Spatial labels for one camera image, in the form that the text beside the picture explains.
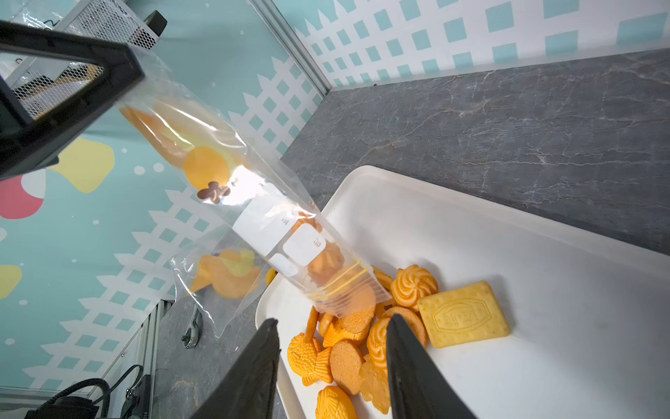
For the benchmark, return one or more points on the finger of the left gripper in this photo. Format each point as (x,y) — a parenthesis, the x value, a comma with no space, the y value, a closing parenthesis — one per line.
(69,83)

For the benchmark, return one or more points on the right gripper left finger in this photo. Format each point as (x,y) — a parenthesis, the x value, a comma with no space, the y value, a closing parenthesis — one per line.
(248,389)

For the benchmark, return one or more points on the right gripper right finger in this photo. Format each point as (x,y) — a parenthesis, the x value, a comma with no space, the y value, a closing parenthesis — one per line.
(417,387)

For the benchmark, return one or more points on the ziploc bag with cookies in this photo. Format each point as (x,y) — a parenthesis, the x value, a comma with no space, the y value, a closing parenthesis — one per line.
(221,274)

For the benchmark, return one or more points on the pile of poured cookies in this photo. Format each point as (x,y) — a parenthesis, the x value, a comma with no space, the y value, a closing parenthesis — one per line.
(369,365)

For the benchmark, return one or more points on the white plastic tray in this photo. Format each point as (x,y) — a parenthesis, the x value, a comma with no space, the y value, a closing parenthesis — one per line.
(589,314)

